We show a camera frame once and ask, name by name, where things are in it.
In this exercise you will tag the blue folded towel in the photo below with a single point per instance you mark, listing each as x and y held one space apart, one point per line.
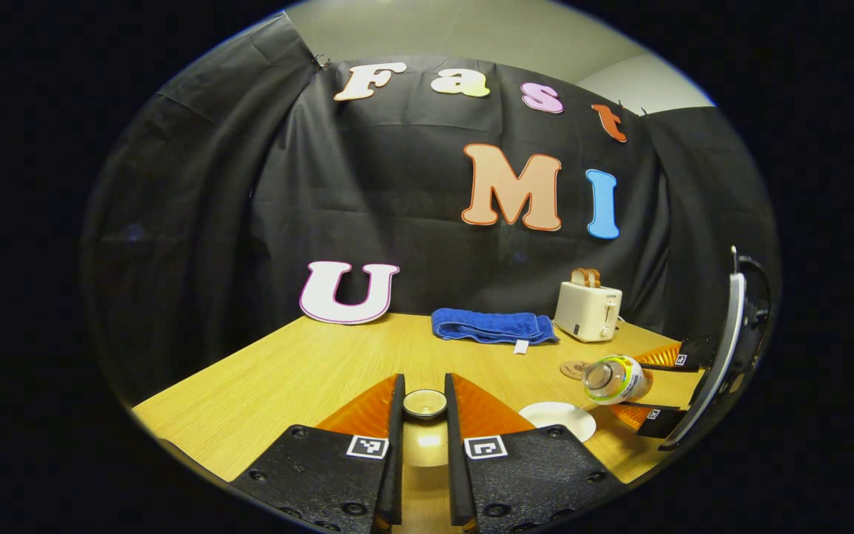
490 326

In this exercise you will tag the black backdrop cloth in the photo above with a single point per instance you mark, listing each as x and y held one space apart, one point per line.
397 215

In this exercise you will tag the clear water bottle orange label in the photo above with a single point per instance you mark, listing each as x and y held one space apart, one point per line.
620 380

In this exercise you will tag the cream teacup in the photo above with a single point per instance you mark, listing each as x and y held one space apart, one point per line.
557 421

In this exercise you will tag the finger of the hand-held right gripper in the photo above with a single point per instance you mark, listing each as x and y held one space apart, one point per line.
694 354
660 421

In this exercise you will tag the cream toaster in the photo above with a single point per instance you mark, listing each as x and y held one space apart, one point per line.
586 311

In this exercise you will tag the cream teacup lid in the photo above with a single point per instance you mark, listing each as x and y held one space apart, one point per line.
425 404

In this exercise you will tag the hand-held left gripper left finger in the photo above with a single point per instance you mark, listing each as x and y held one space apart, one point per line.
396 445

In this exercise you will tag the toast slice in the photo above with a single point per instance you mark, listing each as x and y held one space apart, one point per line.
594 277
580 279

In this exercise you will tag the round brown coaster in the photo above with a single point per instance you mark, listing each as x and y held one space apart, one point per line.
571 369

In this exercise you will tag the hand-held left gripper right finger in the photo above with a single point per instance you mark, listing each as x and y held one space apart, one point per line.
455 445

